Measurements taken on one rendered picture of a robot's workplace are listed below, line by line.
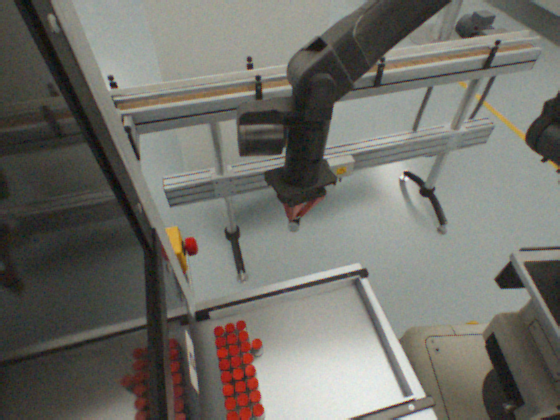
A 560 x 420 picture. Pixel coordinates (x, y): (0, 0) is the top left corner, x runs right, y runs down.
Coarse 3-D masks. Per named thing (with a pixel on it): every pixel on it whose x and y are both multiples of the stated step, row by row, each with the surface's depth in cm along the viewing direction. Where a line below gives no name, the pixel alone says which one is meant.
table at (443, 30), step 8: (456, 0) 325; (448, 8) 332; (456, 8) 331; (440, 16) 340; (448, 16) 336; (456, 16) 337; (424, 24) 375; (432, 24) 375; (440, 24) 344; (448, 24) 341; (416, 32) 363; (424, 32) 363; (432, 32) 358; (440, 32) 348; (448, 32) 347; (416, 40) 352; (424, 40) 352; (432, 40) 352; (440, 40) 352; (448, 40) 352
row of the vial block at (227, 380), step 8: (216, 328) 72; (216, 336) 72; (224, 336) 73; (216, 344) 70; (224, 344) 70; (224, 352) 69; (224, 360) 68; (224, 368) 67; (224, 376) 66; (232, 376) 67; (224, 384) 66; (232, 384) 68; (224, 392) 64; (232, 392) 64; (232, 400) 64; (232, 408) 63; (232, 416) 62
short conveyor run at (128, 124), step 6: (120, 114) 113; (126, 120) 116; (132, 120) 118; (126, 126) 103; (132, 126) 115; (126, 132) 103; (132, 132) 113; (132, 138) 105; (138, 138) 122; (132, 144) 106; (138, 144) 119; (138, 150) 110; (138, 156) 109; (138, 162) 112
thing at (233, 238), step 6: (222, 216) 211; (228, 234) 186; (234, 234) 186; (234, 240) 185; (234, 246) 183; (234, 252) 182; (240, 252) 183; (234, 258) 183; (240, 258) 181; (240, 264) 180; (240, 270) 179; (240, 276) 182; (246, 276) 185; (240, 282) 183
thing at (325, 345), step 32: (320, 288) 80; (352, 288) 83; (224, 320) 78; (256, 320) 78; (288, 320) 78; (320, 320) 78; (352, 320) 78; (288, 352) 73; (320, 352) 73; (352, 352) 73; (384, 352) 74; (288, 384) 70; (320, 384) 70; (352, 384) 70; (384, 384) 70; (288, 416) 66; (320, 416) 66; (352, 416) 63
